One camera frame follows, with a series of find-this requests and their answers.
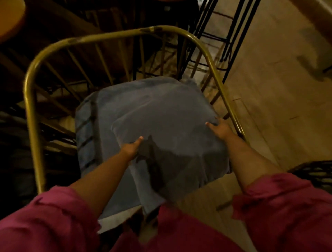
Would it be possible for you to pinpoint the pink garment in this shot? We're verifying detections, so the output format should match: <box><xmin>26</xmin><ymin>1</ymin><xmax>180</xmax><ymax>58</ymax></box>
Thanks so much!
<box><xmin>0</xmin><ymin>172</ymin><xmax>332</xmax><ymax>252</ymax></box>

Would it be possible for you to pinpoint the gold metal chair frame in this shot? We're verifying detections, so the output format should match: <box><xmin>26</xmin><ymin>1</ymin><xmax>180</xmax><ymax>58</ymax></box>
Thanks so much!
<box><xmin>22</xmin><ymin>25</ymin><xmax>247</xmax><ymax>194</ymax></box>

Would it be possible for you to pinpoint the person's left hand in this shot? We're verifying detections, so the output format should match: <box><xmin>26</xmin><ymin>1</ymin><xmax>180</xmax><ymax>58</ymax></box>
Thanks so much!
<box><xmin>120</xmin><ymin>136</ymin><xmax>144</xmax><ymax>163</ymax></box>

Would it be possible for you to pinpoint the person's right hand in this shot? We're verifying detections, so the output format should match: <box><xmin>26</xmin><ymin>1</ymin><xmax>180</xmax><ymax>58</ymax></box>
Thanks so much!
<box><xmin>205</xmin><ymin>118</ymin><xmax>235</xmax><ymax>141</ymax></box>

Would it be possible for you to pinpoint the person's left forearm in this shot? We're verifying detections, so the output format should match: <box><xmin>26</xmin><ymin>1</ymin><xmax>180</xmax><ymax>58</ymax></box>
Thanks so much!
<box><xmin>68</xmin><ymin>150</ymin><xmax>132</xmax><ymax>219</ymax></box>

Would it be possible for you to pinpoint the blue chair seat cushion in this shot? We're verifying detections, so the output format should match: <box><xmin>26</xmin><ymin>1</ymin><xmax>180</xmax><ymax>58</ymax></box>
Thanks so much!
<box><xmin>75</xmin><ymin>76</ymin><xmax>224</xmax><ymax>221</ymax></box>

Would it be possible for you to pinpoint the person's right forearm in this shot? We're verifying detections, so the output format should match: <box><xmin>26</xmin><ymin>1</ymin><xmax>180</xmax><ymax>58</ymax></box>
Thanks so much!
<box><xmin>224</xmin><ymin>133</ymin><xmax>283</xmax><ymax>193</ymax></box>

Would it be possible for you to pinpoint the black wire chair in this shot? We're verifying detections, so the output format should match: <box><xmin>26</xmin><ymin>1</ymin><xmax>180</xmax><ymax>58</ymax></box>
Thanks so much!
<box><xmin>287</xmin><ymin>160</ymin><xmax>332</xmax><ymax>194</ymax></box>

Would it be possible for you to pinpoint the black metal stool frame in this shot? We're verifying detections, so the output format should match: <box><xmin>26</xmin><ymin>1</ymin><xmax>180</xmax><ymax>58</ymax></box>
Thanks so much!
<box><xmin>178</xmin><ymin>0</ymin><xmax>261</xmax><ymax>84</ymax></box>

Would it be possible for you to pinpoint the blue-grey cushion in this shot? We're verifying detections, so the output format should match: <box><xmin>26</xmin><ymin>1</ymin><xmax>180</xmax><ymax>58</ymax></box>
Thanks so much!
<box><xmin>111</xmin><ymin>98</ymin><xmax>231</xmax><ymax>216</ymax></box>

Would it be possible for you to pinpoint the round wooden table top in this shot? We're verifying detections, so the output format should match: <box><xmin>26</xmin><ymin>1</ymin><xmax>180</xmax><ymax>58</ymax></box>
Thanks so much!
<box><xmin>0</xmin><ymin>0</ymin><xmax>26</xmax><ymax>43</ymax></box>

